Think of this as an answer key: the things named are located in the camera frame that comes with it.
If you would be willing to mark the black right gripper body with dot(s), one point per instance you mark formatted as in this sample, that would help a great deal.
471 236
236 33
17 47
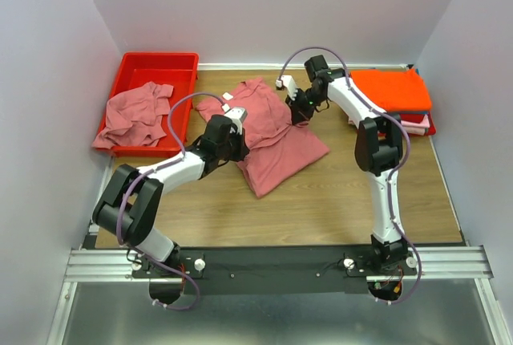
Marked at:
299 108

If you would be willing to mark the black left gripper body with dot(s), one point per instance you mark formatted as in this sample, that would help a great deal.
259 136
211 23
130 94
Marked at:
240 148

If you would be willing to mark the salmon pink t-shirt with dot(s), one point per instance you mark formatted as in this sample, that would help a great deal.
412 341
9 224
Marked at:
277 148

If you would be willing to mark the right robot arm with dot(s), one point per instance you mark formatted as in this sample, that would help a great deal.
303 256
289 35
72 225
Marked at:
382 147

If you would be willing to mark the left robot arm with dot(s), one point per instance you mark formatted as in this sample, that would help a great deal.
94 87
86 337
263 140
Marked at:
128 205

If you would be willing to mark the red plastic bin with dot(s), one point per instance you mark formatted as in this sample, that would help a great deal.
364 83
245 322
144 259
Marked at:
176 69

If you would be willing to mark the crumpled pink t-shirt in bin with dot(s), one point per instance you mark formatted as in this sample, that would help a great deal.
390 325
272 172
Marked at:
134 117

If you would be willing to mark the orange folded t-shirt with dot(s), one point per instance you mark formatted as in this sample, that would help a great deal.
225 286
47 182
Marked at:
394 91

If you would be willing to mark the light pink folded t-shirt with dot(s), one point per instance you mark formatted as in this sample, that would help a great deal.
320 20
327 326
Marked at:
412 130

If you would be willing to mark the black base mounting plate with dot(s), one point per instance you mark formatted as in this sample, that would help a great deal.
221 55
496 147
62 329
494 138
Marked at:
271 270

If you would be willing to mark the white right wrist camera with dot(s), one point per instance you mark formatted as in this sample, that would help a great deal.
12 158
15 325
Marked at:
287 82

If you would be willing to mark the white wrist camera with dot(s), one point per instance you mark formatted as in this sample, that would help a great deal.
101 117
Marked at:
237 115
287 82

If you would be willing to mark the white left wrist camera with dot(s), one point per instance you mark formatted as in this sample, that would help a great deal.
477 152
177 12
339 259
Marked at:
237 115

